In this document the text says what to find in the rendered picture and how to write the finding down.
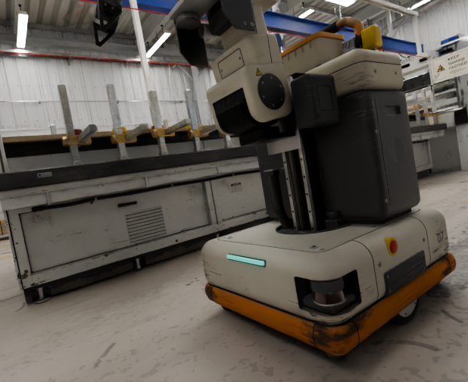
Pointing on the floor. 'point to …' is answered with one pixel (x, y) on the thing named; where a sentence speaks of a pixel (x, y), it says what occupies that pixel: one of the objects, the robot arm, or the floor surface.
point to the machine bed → (130, 214)
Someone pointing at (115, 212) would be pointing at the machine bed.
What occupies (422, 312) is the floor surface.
